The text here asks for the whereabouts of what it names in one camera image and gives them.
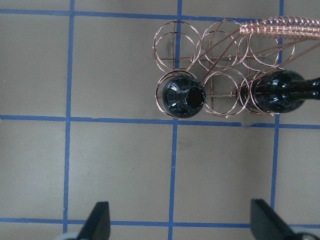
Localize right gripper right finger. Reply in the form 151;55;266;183
250;199;295;240

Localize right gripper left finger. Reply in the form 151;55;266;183
77;201;111;240

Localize copper wire bottle basket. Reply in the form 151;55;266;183
152;16;320;118

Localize dark wine bottle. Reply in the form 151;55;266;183
162;74;206;119
251;69;320;114

